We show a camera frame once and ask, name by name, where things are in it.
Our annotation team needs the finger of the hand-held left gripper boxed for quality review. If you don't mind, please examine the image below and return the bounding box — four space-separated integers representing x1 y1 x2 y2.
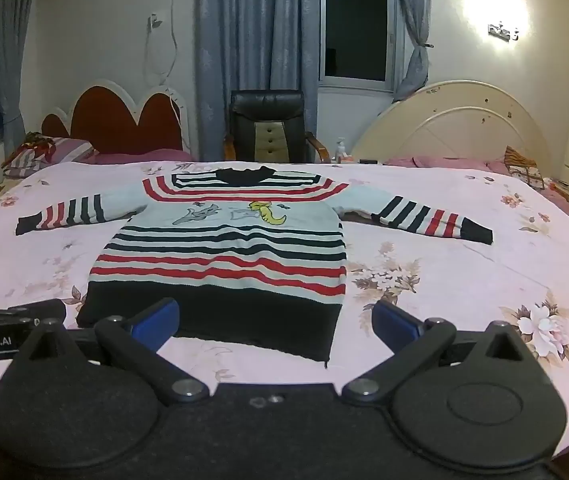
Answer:
0 300 68 325

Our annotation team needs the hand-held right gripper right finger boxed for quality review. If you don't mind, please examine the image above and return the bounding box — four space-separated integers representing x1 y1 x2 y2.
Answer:
341 300 540 406

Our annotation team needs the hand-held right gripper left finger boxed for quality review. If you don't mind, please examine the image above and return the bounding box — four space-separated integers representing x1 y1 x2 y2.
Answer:
14 298 212 404

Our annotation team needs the striped knit sweater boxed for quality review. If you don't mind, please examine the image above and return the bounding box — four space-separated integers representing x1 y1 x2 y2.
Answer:
15 166 494 368

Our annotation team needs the pink floral bed sheet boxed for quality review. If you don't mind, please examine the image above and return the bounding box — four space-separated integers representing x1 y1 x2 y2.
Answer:
0 160 569 461

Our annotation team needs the red patterned cloth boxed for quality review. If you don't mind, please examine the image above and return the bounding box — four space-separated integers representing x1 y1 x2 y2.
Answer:
14 131 58 161

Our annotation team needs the pink bedding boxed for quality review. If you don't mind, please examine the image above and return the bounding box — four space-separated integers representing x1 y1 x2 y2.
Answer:
383 155 510 176

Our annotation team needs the pink striped pillow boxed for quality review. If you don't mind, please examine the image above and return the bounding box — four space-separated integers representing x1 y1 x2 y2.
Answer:
2 137 98 178

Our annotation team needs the patterned folded cloth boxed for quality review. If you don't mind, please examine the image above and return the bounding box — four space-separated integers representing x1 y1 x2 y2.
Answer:
504 146 546 190

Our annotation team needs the red heart-shaped headboard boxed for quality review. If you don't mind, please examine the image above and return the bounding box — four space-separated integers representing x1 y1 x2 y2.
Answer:
40 79 190 155

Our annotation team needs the cream round headboard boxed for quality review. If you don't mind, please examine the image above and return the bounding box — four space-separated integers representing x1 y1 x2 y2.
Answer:
351 80 552 181

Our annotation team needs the black leather office chair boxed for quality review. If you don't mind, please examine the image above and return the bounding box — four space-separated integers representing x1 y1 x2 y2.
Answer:
223 89 330 165

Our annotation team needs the white-framed window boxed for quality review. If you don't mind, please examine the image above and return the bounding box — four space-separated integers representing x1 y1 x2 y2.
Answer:
318 0 405 92

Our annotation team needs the wide grey-blue curtain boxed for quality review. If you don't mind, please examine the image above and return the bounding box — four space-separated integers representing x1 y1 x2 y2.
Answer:
195 0 321 163

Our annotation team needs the tied grey-blue curtain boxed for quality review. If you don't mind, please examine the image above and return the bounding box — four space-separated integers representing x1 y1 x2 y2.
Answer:
390 0 435 102

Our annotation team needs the white charger cable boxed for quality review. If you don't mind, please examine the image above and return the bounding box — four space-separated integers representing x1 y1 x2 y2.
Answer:
144 12 188 151

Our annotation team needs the wall lamp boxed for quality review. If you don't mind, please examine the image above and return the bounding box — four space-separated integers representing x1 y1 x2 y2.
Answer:
487 21 520 41

